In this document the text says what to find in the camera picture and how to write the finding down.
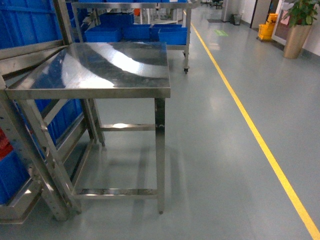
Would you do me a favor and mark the stainless steel table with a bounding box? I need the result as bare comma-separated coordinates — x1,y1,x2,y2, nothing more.
4,41,172,216

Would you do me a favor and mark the steel trolley rack with bins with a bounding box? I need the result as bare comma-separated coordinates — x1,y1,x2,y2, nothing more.
71,0,195,73

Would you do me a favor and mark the yellow mop bucket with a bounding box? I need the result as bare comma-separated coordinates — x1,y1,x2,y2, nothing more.
257,13,278,41

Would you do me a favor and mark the large blue crate left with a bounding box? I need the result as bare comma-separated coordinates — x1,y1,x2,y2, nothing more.
0,0,86,206

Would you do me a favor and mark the plant in gold pot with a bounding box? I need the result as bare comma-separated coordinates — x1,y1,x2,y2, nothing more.
283,0,320,59

